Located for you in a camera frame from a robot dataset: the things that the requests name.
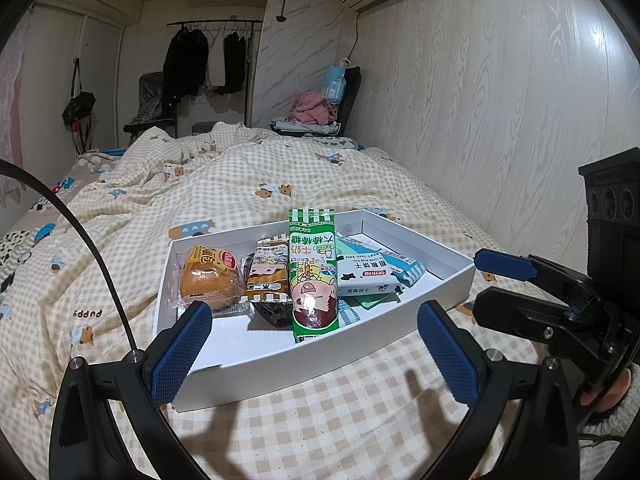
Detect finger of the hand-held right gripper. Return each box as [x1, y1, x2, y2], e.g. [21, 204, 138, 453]
[474, 249, 597, 307]
[471, 290, 574, 346]

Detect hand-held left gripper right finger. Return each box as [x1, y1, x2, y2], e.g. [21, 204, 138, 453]
[417, 300, 584, 480]

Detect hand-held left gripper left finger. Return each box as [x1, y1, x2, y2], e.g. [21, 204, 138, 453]
[49, 300, 214, 480]

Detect orange bread packet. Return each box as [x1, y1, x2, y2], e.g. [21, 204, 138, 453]
[170, 244, 251, 317]

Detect mint green tube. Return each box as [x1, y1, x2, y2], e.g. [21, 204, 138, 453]
[356, 291, 403, 313]

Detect speckled hair claw clip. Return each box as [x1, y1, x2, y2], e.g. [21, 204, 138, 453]
[244, 254, 293, 330]

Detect blue striped snack packet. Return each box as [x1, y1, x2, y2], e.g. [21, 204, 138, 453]
[334, 231, 427, 288]

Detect white cardboard box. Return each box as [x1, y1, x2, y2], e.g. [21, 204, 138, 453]
[152, 208, 476, 413]

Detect person's right forearm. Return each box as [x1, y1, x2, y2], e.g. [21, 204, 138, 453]
[582, 392, 640, 448]

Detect person's right hand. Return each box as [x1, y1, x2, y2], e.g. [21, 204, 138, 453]
[580, 364, 640, 414]

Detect white cow print biscuit packet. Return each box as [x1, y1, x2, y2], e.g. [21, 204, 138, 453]
[336, 256, 407, 297]

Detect brown cartoon snack packet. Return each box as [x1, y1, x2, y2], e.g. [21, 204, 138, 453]
[245, 239, 292, 306]

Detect green cartoon candy packet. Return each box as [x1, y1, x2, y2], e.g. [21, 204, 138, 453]
[287, 207, 341, 345]

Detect cartoon patterned bed sheet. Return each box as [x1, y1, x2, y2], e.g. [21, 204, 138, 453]
[0, 150, 131, 291]

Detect heart print pillow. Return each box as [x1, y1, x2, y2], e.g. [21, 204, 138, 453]
[302, 132, 361, 151]

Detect black high-back chair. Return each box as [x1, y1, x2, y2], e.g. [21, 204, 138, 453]
[270, 66, 362, 138]

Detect blue tissue pack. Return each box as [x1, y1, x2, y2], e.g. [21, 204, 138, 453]
[324, 66, 348, 103]

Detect striped cloth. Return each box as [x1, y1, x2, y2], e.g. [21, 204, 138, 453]
[131, 102, 163, 123]

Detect pink clothes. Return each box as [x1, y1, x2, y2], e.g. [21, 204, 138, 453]
[291, 91, 340, 126]

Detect folded grey white cloth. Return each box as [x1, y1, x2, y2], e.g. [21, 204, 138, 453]
[270, 117, 341, 137]

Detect black hanging bag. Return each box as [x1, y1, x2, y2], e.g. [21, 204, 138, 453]
[62, 57, 97, 153]

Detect black hanging coat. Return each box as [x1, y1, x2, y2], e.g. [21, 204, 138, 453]
[161, 27, 210, 106]

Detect white hanging garment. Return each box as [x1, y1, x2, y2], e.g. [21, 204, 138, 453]
[206, 35, 228, 88]

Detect black hanging garment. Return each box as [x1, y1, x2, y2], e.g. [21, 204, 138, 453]
[217, 30, 251, 96]

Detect pink lace curtain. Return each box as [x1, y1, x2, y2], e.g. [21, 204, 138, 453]
[0, 20, 31, 201]

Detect white wardrobe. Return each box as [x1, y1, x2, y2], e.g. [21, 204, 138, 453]
[27, 2, 126, 156]

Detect black clothes on rack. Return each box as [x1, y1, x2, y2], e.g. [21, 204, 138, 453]
[166, 20, 263, 128]

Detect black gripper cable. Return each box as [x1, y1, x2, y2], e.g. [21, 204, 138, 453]
[0, 159, 140, 353]

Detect air conditioner cable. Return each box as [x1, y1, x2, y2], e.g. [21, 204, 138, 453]
[347, 10, 361, 61]

